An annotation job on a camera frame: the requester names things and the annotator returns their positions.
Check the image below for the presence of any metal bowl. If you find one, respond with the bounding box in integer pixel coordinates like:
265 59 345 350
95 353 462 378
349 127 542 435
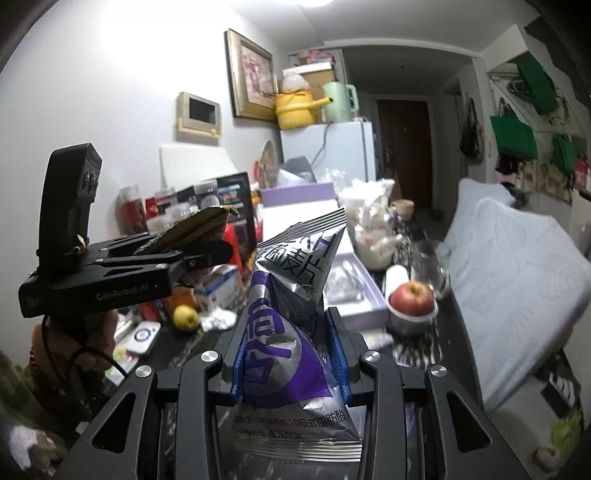
387 295 439 337

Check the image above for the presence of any wall intercom panel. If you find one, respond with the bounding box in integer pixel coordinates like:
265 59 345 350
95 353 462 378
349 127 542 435
174 91 222 139

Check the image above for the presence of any white roll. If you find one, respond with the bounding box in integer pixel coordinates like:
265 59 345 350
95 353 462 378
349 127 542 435
385 264 411 301

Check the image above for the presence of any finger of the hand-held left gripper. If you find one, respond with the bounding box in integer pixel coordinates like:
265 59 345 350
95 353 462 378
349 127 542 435
99 241 235 284
88 234 160 259

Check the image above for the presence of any grey leaf-embossed chair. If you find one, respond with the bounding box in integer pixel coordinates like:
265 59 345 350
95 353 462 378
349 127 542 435
434 198 591 411
443 178 518 241

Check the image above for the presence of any translucent plastic bag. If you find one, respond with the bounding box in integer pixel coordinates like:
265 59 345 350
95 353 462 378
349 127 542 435
281 71 311 95

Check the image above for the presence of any green electric kettle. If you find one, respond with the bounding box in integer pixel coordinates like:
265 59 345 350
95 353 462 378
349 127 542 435
322 82 358 124

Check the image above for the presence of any glass mug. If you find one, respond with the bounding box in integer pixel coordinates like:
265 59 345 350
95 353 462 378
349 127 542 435
411 240 451 301

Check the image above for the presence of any dark gold snack packet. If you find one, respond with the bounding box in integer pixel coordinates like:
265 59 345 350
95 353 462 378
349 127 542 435
139 206 238 254

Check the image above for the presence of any blue white box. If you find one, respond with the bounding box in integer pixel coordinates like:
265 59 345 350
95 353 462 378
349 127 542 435
201 265 241 309

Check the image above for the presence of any white round device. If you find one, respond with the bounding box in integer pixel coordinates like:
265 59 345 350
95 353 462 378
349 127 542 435
126 322 162 355

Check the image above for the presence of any clear plastic bag of food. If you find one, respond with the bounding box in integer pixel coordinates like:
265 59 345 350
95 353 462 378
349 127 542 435
337 178 395 217

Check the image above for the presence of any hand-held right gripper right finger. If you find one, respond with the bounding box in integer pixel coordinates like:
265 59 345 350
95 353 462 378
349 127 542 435
325 307 532 480

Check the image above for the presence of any crumpled white tissue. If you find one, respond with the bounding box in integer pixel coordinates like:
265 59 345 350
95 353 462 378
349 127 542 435
201 309 238 332

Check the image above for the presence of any cream kettle-shaped bottle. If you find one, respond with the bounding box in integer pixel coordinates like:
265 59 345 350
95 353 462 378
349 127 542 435
348 208 402 271

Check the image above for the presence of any white board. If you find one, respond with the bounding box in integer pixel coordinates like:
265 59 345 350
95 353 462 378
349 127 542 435
159 144 241 190

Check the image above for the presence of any yellow fruit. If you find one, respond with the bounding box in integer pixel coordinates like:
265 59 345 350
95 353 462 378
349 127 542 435
173 305 200 330

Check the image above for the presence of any red apple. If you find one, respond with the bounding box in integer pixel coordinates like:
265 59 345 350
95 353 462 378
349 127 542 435
390 282 435 317

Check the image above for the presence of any person's left hand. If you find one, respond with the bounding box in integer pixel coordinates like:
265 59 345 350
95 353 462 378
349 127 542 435
32 308 118 372

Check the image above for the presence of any green tote bag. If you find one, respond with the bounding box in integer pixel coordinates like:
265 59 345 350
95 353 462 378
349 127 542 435
551 134 578 174
490 104 537 160
516 53 559 116

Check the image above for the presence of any black snack pouch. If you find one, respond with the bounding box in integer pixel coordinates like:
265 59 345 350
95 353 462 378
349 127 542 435
217 172 256 250

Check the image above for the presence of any red bottle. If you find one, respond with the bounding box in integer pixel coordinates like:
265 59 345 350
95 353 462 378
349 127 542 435
222 220 245 278

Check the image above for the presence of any lavender gift box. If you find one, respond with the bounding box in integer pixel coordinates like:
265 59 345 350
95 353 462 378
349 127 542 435
254 181 391 329

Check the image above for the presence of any black power cable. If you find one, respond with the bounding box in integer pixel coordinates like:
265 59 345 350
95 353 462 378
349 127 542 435
309 122 331 167

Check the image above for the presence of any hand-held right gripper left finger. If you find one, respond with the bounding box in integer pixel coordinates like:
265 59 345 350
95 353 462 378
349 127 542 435
69 318 252 480

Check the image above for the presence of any framed picture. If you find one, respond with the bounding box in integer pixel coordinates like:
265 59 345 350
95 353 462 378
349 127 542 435
225 28 280 121

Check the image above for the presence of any white mini fridge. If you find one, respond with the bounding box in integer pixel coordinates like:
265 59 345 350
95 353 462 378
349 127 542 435
279 121 377 183

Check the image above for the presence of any grey paper bag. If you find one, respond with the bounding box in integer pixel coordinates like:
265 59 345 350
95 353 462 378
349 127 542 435
277 156 317 188

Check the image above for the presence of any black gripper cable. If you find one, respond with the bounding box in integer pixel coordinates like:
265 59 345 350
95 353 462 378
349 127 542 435
41 314 130 416

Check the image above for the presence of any dark door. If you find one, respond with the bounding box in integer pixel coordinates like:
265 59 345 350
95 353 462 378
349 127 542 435
376 99 434 210

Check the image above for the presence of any dark hanging bag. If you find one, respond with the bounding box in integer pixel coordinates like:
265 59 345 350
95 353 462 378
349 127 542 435
459 99 485 162

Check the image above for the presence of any yellow pot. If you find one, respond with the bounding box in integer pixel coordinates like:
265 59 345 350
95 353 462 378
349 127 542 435
274 91 331 130

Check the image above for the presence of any silver purple snack packet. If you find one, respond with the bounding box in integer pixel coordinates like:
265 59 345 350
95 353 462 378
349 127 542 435
221 208 365 462

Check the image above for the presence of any cardboard box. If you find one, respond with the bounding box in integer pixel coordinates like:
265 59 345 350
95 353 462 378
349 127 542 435
283 62 335 100

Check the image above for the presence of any group of clear plastic jars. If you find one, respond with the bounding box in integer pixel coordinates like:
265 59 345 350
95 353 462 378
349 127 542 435
117 179 222 236

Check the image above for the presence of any person's left forearm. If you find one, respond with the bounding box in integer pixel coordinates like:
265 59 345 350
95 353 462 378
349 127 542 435
0 346 84 444

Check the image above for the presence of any woven round fan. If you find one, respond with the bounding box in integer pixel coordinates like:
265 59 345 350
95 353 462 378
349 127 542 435
259 141 279 183

